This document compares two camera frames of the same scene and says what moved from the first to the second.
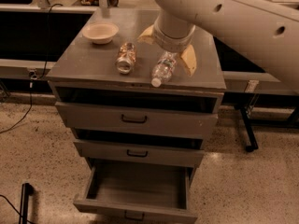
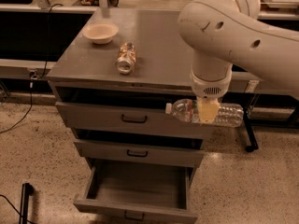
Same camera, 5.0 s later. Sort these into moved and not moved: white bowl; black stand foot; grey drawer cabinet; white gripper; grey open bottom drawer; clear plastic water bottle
Moved: clear plastic water bottle; white gripper
Not moved: white bowl; black stand foot; grey open bottom drawer; grey drawer cabinet
